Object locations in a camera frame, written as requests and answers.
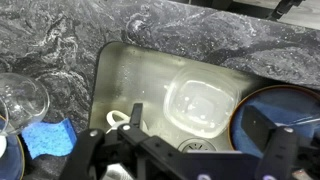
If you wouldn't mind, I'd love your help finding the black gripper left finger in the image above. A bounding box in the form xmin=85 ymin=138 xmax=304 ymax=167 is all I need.
xmin=59 ymin=103 xmax=149 ymax=180

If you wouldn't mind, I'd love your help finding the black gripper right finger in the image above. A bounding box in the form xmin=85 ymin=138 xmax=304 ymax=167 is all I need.
xmin=241 ymin=105 xmax=320 ymax=180

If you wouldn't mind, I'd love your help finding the white printed coffee mug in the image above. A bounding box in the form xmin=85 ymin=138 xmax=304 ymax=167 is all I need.
xmin=105 ymin=109 xmax=149 ymax=180

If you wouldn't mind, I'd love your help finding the blue cellulose sponge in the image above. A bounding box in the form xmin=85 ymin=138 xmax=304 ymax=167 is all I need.
xmin=21 ymin=117 xmax=78 ymax=160

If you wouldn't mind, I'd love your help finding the blue bowl brown rim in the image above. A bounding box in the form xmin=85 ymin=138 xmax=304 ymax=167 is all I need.
xmin=227 ymin=84 xmax=320 ymax=158

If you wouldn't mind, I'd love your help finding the clear glass bowl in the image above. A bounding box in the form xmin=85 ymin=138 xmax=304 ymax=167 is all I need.
xmin=0 ymin=72 xmax=51 ymax=136

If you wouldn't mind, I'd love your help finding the metal sink drain strainer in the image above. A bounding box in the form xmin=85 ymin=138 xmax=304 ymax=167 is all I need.
xmin=177 ymin=137 xmax=218 ymax=154

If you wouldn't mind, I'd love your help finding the stainless steel sink basin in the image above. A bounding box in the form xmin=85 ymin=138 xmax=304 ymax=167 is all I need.
xmin=88 ymin=41 xmax=320 ymax=180

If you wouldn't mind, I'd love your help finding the clear plastic food container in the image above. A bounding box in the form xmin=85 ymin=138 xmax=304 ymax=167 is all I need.
xmin=162 ymin=66 xmax=242 ymax=140

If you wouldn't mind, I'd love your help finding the black stand leg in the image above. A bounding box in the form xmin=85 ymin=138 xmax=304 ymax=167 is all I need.
xmin=265 ymin=0 xmax=305 ymax=22

